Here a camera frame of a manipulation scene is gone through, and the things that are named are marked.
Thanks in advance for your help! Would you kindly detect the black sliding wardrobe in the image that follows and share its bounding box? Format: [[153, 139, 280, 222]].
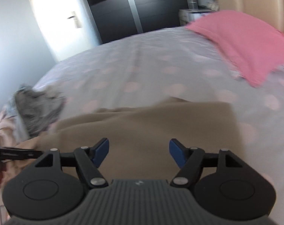
[[87, 0, 188, 44]]

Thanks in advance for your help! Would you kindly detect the polka dot bed sheet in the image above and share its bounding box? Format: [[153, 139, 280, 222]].
[[34, 27, 284, 224]]

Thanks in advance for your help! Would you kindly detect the grey blue garment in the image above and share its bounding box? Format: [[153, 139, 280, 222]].
[[13, 86, 65, 142]]

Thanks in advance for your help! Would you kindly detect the beige fleece hooded jacket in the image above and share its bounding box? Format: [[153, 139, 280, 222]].
[[18, 97, 245, 180]]

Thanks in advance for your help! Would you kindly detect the light pink beige garment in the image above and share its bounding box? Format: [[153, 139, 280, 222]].
[[0, 111, 26, 149]]

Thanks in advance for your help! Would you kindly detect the white bedroom door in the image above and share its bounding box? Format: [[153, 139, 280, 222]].
[[29, 0, 101, 62]]

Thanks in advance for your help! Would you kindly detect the pink pillow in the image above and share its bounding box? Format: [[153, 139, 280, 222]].
[[186, 10, 284, 87]]

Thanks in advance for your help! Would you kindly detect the white bedside cabinet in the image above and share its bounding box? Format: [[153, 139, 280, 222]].
[[179, 9, 215, 26]]

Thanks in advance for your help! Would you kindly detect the black door handle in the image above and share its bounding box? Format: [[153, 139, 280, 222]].
[[67, 11, 78, 28]]

